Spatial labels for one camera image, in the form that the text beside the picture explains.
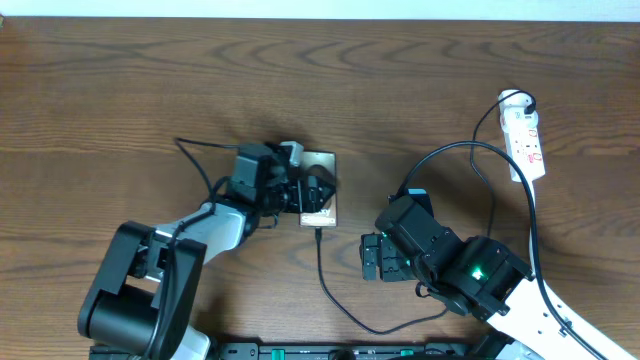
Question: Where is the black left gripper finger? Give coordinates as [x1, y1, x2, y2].
[307, 169, 336, 198]
[307, 196, 334, 214]

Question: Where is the gold Galaxy smartphone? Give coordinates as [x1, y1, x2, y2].
[299, 151, 338, 228]

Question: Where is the black USB charging cable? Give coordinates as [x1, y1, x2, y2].
[313, 90, 538, 336]

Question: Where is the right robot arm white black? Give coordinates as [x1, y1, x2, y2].
[360, 190, 631, 359]

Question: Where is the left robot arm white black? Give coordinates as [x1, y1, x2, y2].
[77, 141, 337, 359]

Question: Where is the white red power strip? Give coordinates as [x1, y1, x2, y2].
[498, 89, 546, 182]

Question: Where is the black left camera cable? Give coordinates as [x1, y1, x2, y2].
[142, 137, 241, 360]

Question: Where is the black camera cable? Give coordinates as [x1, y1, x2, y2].
[142, 137, 241, 360]
[397, 140, 611, 360]

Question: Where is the black right camera cable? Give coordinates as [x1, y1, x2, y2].
[397, 140, 611, 360]

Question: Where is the white power strip cord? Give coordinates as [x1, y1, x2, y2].
[526, 180, 539, 274]

